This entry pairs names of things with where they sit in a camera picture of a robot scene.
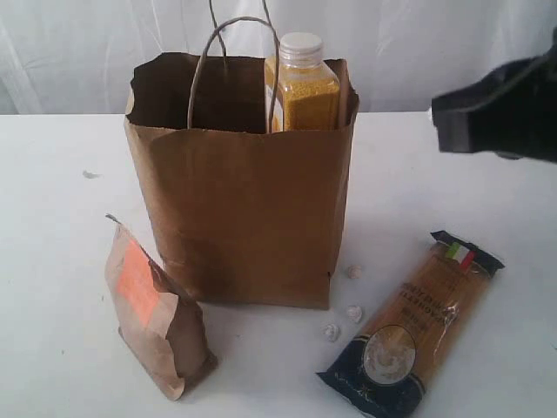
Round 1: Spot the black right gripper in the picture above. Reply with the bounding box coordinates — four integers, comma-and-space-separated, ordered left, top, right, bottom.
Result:
431, 44, 556, 163

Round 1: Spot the brown paper shopping bag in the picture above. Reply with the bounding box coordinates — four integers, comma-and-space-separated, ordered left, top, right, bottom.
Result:
124, 52, 359, 310

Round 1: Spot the kraft coffee pouch orange label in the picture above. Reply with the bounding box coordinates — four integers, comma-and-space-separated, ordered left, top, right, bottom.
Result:
104, 214, 218, 401

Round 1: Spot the small grey paper scrap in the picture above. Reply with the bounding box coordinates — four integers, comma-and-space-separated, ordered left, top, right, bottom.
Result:
82, 170, 100, 179

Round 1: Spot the spaghetti pack dark wrapper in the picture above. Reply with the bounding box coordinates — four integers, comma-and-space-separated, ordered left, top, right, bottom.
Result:
318, 230, 504, 417

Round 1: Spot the orange juice bottle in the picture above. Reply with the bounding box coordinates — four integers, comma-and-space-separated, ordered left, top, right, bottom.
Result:
264, 32, 340, 133

